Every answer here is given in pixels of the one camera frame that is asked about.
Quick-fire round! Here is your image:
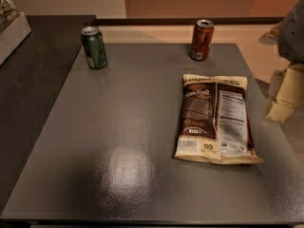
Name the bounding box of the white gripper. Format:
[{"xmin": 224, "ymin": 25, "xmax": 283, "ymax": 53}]
[{"xmin": 265, "ymin": 0, "xmax": 304, "ymax": 123}]

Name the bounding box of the red soda can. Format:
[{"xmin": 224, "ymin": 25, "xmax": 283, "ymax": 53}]
[{"xmin": 190, "ymin": 19, "xmax": 214, "ymax": 61}]

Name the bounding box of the brown chip bag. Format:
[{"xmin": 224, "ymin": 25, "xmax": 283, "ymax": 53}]
[{"xmin": 174, "ymin": 74, "xmax": 263, "ymax": 164}]

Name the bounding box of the white box with snacks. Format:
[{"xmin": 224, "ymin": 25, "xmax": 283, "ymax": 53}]
[{"xmin": 0, "ymin": 0, "xmax": 31, "ymax": 65}]

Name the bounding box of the green soda can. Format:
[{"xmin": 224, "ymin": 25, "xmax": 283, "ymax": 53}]
[{"xmin": 81, "ymin": 27, "xmax": 107, "ymax": 69}]

